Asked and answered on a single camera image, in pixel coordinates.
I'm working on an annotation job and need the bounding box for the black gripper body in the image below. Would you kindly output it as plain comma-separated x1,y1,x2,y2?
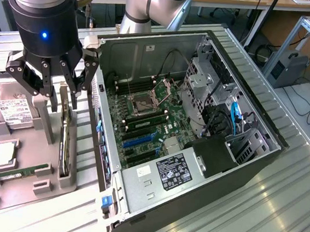
2,0,89,66

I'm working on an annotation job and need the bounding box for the black graphics card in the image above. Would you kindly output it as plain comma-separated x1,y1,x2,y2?
51,84,79,175

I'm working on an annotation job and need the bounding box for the silver hard disk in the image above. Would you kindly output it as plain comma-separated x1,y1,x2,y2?
0,80,42,133

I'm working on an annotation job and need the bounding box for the CPU socket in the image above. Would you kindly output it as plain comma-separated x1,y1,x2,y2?
126,91,160,118

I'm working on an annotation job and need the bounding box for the grey parts rack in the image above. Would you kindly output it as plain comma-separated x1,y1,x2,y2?
0,79,87,218

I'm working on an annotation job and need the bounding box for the green RAM stick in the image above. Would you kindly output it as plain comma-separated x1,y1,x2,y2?
123,110,169,136
0,158,50,188

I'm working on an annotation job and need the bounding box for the metal socket cover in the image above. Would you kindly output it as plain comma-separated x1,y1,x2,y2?
149,77,176,107

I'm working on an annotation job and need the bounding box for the black expansion slot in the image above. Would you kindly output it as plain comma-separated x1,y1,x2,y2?
121,126,156,144
125,148,158,168

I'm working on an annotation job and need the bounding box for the silver CPU chip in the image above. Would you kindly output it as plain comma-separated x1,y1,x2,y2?
0,144,17,170

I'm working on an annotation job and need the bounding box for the green motherboard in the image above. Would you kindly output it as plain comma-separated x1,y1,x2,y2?
96,71,195,174

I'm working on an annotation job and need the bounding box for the silver disk bay cage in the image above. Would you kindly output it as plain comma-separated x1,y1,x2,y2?
178,55,227,128

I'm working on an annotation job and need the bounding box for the silver chipset heat sink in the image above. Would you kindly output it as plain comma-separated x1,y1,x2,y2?
162,137,184,154

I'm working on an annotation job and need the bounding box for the silver power supply unit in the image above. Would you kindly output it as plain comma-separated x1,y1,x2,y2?
116,140,210,223

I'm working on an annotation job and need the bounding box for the blue case latch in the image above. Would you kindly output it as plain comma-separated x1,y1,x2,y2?
99,195,114,209

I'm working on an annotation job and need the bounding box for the black fan shroud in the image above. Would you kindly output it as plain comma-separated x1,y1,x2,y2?
180,131,243,182

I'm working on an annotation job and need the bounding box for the long wooden desk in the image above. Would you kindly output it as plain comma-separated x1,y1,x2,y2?
0,0,310,62

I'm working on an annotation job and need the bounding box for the black office chair base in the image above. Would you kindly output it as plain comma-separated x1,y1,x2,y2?
197,4,241,26

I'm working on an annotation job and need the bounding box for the black open PC case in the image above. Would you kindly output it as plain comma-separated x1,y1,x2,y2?
66,18,300,232

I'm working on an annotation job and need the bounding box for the black slanted pole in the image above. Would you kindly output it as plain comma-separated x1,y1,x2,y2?
243,0,281,51

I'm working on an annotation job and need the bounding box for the grey box device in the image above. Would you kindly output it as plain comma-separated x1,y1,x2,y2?
264,47,310,92

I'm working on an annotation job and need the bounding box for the thin hanging cable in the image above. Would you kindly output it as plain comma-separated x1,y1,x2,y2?
83,3,97,30

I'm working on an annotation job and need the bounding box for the black wire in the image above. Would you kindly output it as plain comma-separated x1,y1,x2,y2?
158,47,191,83

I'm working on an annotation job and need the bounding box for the blue wire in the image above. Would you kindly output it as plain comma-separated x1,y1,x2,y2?
227,101,246,138

